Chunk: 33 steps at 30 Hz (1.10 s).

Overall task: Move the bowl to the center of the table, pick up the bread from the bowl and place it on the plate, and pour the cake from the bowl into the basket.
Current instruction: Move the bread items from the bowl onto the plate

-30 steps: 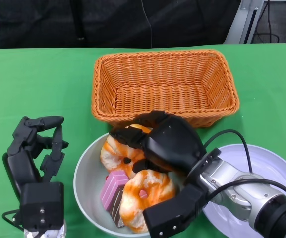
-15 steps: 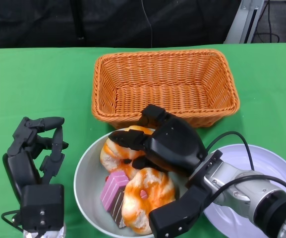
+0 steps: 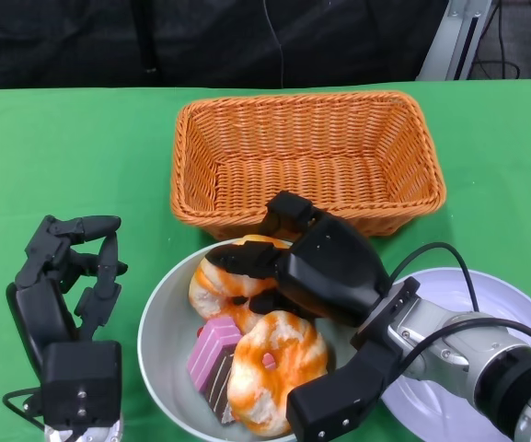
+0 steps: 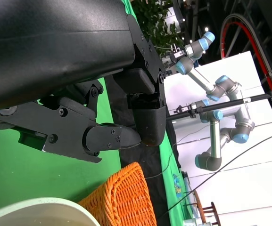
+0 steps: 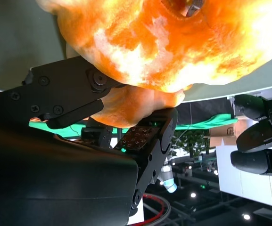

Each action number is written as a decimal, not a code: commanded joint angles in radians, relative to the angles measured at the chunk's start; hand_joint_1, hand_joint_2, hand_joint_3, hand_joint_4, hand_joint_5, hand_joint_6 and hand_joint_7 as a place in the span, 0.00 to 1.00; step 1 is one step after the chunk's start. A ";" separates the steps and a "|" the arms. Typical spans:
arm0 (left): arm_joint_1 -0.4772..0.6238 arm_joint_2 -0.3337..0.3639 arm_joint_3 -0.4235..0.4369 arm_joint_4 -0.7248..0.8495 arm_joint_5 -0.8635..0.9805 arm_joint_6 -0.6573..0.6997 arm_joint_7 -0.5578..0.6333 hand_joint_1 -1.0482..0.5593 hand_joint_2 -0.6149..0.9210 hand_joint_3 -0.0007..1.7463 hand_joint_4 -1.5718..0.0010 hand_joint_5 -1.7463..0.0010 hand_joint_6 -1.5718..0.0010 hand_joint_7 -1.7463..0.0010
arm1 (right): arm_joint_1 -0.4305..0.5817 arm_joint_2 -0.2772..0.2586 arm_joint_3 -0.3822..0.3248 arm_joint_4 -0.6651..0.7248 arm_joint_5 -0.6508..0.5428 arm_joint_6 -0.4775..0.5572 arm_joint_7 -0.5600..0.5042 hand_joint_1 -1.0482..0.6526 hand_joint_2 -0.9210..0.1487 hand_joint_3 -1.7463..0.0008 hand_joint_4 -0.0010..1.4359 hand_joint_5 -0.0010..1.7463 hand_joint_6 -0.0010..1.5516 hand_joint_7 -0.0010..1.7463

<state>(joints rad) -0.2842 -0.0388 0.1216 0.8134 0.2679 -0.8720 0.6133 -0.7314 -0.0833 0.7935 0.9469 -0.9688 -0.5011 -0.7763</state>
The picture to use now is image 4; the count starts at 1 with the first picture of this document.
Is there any long black diagonal cable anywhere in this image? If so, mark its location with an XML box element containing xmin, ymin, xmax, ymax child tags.
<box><xmin>157</xmin><ymin>129</ymin><xmax>272</xmax><ymax>221</ymax></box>

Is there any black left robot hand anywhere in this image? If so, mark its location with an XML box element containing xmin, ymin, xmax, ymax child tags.
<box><xmin>0</xmin><ymin>0</ymin><xmax>167</xmax><ymax>163</ymax></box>

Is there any orange wicker basket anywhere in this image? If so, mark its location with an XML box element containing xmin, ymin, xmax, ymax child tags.
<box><xmin>78</xmin><ymin>161</ymin><xmax>157</xmax><ymax>226</ymax></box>

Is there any green leafy plant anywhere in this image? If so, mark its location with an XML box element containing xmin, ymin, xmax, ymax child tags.
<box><xmin>131</xmin><ymin>0</ymin><xmax>186</xmax><ymax>57</ymax></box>

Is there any black metal pole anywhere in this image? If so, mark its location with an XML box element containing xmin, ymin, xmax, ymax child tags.
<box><xmin>166</xmin><ymin>93</ymin><xmax>272</xmax><ymax>122</ymax></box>

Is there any red and black hoop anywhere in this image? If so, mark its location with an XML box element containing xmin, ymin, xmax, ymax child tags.
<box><xmin>220</xmin><ymin>13</ymin><xmax>272</xmax><ymax>123</ymax></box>

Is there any brown wooden chair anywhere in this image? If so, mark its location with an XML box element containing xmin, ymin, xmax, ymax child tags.
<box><xmin>193</xmin><ymin>190</ymin><xmax>221</xmax><ymax>226</ymax></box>

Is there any pale grey-green bowl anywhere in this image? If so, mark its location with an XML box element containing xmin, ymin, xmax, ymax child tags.
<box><xmin>0</xmin><ymin>197</ymin><xmax>101</xmax><ymax>226</ymax></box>

